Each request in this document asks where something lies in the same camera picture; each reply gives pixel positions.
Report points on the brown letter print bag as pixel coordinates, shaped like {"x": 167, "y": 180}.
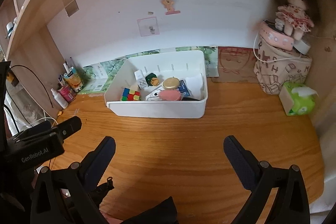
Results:
{"x": 275, "y": 66}

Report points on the green gold perfume bottle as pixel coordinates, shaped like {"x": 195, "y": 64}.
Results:
{"x": 152, "y": 79}

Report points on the colourful rubik's cube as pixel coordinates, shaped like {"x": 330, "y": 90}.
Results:
{"x": 130, "y": 95}

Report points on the white plastic adapter piece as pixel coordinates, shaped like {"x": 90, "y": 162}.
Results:
{"x": 195, "y": 86}

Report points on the white lotion bottle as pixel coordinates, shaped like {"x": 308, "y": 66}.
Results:
{"x": 59, "y": 99}

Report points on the pink snack packet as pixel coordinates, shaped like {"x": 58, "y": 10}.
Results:
{"x": 67, "y": 93}

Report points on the white plastic storage bin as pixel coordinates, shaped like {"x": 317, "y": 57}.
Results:
{"x": 180, "y": 64}

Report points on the brown haired rag doll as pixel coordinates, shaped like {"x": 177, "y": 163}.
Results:
{"x": 299, "y": 16}

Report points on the orange juice carton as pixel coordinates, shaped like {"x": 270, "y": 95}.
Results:
{"x": 72, "y": 78}

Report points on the green landscape poster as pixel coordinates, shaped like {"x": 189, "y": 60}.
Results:
{"x": 98, "y": 77}

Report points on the blue white tube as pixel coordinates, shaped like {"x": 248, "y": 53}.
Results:
{"x": 61, "y": 80}

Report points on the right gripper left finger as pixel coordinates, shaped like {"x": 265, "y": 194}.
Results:
{"x": 73, "y": 194}

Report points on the green tissue pack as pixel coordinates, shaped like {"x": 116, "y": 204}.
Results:
{"x": 297, "y": 99}

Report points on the brown cardboard drawing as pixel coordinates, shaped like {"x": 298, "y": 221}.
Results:
{"x": 235, "y": 65}

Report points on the white toy camera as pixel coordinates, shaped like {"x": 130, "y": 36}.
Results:
{"x": 154, "y": 95}

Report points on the pink pencil case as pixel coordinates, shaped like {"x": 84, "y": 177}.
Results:
{"x": 274, "y": 37}

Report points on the pink square wall sticker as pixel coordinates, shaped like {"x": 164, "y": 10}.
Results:
{"x": 148, "y": 26}

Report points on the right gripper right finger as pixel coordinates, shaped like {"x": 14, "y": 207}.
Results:
{"x": 291, "y": 203}

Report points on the blue photo card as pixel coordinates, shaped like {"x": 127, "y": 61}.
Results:
{"x": 183, "y": 89}

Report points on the white power adapter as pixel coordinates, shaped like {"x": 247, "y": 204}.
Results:
{"x": 140, "y": 78}

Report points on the beige soap block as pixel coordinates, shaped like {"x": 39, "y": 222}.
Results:
{"x": 134, "y": 87}

